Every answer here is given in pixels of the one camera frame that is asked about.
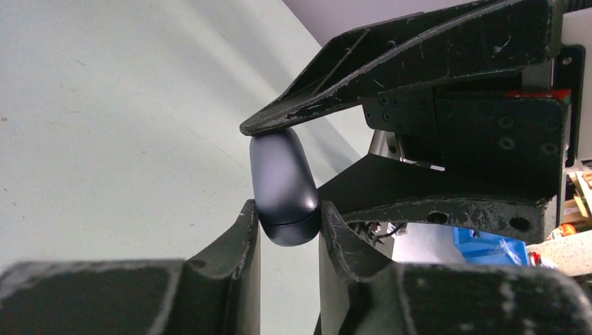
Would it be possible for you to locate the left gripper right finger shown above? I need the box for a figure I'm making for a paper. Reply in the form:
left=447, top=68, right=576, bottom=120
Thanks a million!
left=315, top=202, right=591, bottom=334

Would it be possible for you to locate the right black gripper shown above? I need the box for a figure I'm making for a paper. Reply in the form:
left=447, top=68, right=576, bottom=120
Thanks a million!
left=239, top=1, right=585, bottom=244

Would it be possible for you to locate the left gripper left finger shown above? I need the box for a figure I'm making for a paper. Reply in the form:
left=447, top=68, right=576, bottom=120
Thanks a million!
left=1, top=200, right=260, bottom=334

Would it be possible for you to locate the purple earbud charging case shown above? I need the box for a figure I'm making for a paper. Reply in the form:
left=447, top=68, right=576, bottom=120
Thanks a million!
left=249, top=128, right=320, bottom=247

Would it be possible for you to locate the blue storage bin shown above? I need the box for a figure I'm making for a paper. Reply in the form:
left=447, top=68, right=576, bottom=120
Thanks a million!
left=454, top=228, right=531, bottom=266

